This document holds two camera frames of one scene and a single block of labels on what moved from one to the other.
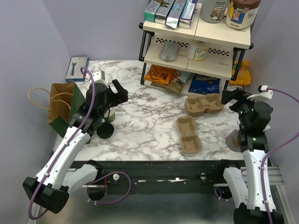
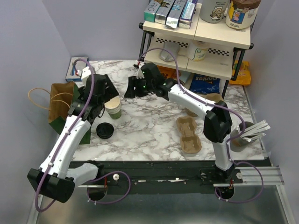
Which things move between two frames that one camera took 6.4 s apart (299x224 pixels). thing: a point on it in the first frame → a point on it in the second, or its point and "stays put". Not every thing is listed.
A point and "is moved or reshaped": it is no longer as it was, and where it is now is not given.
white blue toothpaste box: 186,16 stays put
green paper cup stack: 111,116 is moved or reshaped
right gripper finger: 226,95 → 141,87
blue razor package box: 74,73 stays put
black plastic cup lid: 105,130 stays put
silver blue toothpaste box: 174,12 stays put
